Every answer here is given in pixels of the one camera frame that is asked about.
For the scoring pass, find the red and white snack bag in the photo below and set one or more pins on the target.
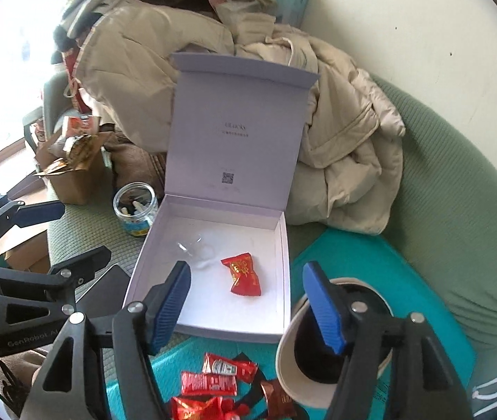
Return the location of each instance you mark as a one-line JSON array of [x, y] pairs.
[[80, 126]]

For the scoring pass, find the red paper bag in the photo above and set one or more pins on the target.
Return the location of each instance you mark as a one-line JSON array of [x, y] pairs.
[[78, 92]]

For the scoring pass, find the small cardboard box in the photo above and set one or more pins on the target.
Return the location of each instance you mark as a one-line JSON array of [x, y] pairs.
[[73, 188]]

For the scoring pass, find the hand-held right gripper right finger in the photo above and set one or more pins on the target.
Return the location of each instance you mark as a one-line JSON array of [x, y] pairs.
[[323, 310]]

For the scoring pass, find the teal bubble mailer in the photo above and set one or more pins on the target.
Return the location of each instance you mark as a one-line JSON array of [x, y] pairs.
[[406, 280]]

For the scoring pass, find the white plastic bag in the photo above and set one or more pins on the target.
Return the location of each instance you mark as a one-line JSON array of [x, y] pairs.
[[239, 13]]

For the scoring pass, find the flat cardboard box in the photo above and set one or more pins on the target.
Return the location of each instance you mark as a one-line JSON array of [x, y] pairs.
[[25, 249]]

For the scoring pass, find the brown fleece cloth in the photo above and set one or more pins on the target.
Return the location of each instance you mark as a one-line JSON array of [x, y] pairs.
[[21, 367]]

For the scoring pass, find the lavender gift box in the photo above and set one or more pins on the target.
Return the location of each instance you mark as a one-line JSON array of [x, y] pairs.
[[231, 140]]

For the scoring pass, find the light blue tissue pack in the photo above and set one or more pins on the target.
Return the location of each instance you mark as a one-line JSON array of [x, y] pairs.
[[290, 0]]

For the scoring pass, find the green sofa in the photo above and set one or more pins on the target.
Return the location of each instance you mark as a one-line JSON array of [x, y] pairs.
[[449, 183]]

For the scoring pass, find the brown patterned blanket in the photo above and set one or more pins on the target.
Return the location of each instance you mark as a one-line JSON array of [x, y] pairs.
[[134, 162]]

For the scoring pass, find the beige cap with black lining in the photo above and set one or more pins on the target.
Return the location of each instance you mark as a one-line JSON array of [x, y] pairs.
[[285, 358]]

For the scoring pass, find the small red plastic ornament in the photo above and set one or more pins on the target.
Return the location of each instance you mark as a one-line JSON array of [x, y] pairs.
[[237, 407]]

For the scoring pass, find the brown snack packet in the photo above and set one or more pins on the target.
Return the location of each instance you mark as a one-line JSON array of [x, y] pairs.
[[277, 400]]

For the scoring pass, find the beige puffer jacket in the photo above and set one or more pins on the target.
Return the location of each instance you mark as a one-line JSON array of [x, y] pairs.
[[143, 74]]

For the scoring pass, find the brown and gold snack bag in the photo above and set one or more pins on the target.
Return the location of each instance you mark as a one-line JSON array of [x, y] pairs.
[[82, 151]]

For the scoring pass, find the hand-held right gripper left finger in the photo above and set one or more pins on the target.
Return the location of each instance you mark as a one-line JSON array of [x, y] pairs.
[[170, 310]]

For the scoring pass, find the black smartphone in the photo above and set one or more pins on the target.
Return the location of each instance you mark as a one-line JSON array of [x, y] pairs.
[[108, 288]]

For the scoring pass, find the clear jar with blue label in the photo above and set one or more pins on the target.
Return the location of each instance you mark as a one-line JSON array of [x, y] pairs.
[[137, 223]]

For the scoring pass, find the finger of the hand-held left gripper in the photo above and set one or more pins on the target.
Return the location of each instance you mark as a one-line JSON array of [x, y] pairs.
[[34, 213], [78, 267]]

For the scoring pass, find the clear plastic piece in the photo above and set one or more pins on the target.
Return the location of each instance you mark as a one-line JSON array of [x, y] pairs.
[[196, 251]]

